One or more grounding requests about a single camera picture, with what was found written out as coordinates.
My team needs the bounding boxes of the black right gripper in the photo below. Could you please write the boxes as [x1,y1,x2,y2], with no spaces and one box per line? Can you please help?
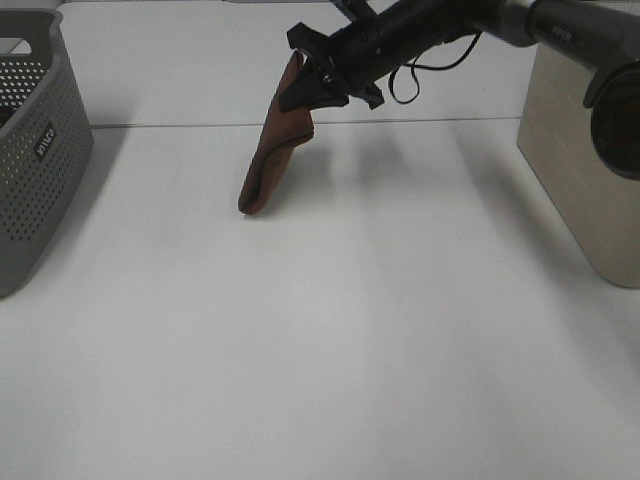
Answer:
[279,9,424,110]

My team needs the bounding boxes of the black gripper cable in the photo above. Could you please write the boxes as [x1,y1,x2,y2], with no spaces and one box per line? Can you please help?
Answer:
[389,33,485,106]

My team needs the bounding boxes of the brown towel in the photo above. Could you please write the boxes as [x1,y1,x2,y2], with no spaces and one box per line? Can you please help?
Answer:
[237,51,314,215]

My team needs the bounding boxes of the beige plastic storage bin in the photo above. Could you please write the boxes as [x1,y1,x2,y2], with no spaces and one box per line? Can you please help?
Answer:
[517,45,639,289]

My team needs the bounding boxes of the grey perforated plastic basket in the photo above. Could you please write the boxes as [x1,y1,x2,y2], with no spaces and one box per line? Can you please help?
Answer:
[1,9,94,296]

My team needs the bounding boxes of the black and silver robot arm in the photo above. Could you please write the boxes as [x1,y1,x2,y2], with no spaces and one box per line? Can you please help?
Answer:
[279,0,639,180]

